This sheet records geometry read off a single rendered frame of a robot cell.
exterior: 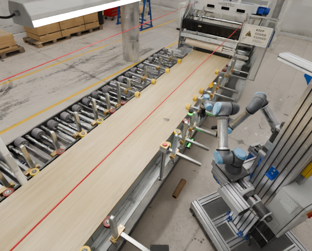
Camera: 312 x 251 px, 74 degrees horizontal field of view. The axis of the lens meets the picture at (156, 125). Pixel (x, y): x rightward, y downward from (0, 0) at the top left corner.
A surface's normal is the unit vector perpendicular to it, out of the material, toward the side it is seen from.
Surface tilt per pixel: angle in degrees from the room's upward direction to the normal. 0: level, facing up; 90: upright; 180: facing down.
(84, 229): 0
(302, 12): 90
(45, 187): 0
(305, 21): 90
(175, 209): 0
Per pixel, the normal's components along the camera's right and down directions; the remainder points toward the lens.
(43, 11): 0.77, -0.05
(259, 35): -0.51, 0.55
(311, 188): 0.05, -0.75
